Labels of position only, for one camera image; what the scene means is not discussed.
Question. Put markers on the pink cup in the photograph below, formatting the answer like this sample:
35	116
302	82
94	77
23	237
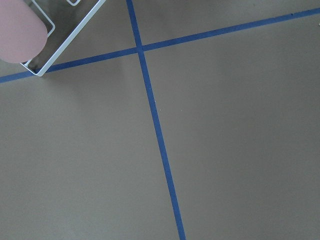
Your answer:
23	35

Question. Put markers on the white wire cup rack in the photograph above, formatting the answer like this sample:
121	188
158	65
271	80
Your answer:
64	19

